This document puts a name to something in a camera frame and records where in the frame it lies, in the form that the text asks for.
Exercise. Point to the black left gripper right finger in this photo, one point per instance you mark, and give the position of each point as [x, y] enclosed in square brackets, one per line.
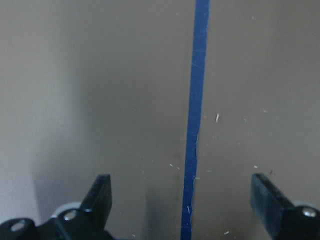
[281, 218]

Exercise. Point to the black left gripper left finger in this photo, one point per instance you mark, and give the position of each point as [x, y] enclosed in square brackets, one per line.
[87, 222]

